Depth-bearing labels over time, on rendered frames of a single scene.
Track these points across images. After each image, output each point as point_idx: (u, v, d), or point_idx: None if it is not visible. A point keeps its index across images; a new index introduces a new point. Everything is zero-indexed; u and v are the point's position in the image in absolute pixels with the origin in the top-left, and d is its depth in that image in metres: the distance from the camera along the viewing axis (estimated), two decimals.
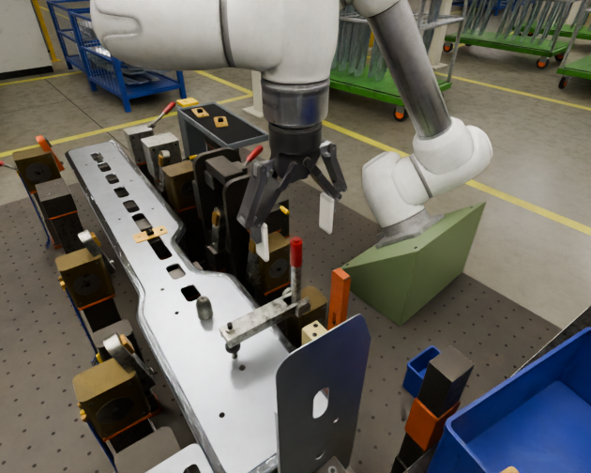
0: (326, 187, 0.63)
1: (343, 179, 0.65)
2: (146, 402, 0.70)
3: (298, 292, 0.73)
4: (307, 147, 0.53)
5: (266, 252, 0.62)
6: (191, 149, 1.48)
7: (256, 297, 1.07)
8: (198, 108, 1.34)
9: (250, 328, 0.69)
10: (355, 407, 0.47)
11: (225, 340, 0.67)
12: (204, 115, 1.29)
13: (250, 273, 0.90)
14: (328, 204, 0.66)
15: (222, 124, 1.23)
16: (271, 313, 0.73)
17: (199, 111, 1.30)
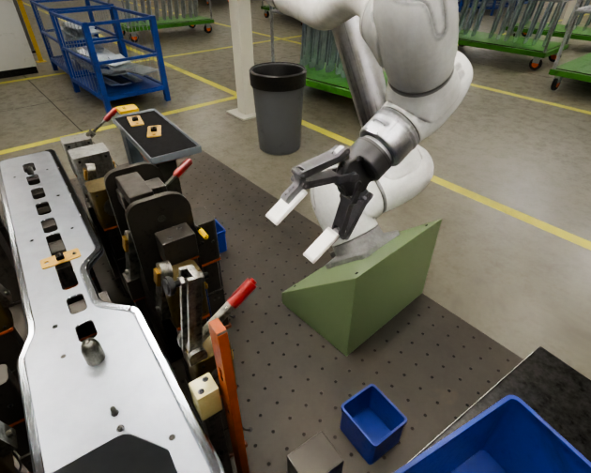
0: (345, 220, 0.71)
1: (353, 229, 0.73)
2: (5, 469, 0.59)
3: (205, 336, 0.65)
4: (379, 168, 0.65)
5: (284, 216, 0.61)
6: (134, 160, 1.38)
7: None
8: (135, 115, 1.24)
9: (202, 300, 0.59)
10: None
11: (198, 274, 0.57)
12: (138, 124, 1.18)
13: (159, 307, 0.80)
14: (333, 236, 0.71)
15: (155, 134, 1.12)
16: None
17: (133, 119, 1.20)
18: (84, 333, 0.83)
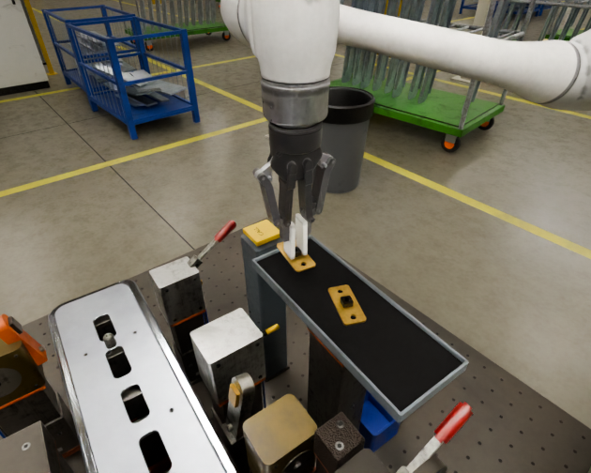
0: (307, 202, 0.62)
1: (323, 201, 0.64)
2: None
3: None
4: (304, 147, 0.53)
5: (293, 251, 0.66)
6: (264, 302, 0.88)
7: None
8: None
9: None
10: None
11: None
12: (307, 267, 0.66)
13: None
14: (301, 225, 0.65)
15: (354, 315, 0.62)
16: None
17: (295, 255, 0.68)
18: None
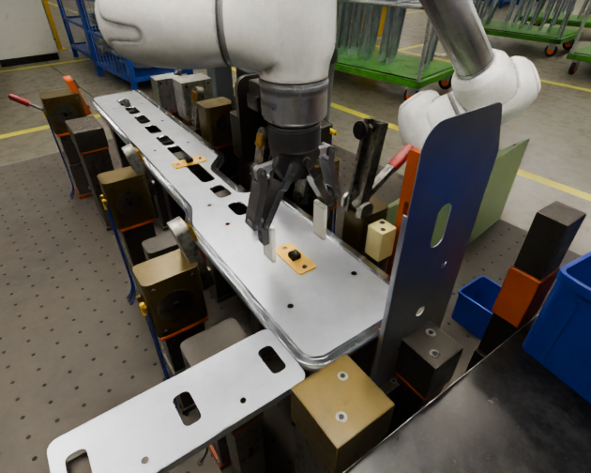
0: (322, 191, 0.63)
1: (338, 185, 0.65)
2: (204, 301, 0.66)
3: (371, 194, 0.72)
4: (306, 147, 0.53)
5: (274, 254, 0.64)
6: (219, 98, 1.45)
7: None
8: (284, 245, 0.72)
9: (382, 149, 0.66)
10: (460, 256, 0.44)
11: (385, 121, 0.64)
12: (309, 269, 0.67)
13: (299, 191, 0.87)
14: (322, 210, 0.66)
15: None
16: (362, 175, 0.69)
17: (295, 258, 0.68)
18: None
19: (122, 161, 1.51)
